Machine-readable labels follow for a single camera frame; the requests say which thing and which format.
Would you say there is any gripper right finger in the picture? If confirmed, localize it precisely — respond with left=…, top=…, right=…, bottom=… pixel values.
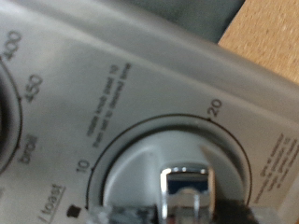
left=214, top=199, right=261, bottom=224

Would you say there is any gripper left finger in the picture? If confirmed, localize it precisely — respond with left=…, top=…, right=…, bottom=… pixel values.
left=84, top=203, right=161, bottom=224

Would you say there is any silver oven knob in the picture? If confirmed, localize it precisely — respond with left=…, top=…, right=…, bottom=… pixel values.
left=0, top=57, right=23, bottom=175
left=101, top=129, right=249, bottom=224

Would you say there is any silver toaster oven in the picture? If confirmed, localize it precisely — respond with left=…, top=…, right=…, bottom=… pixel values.
left=0, top=0, right=299, bottom=224

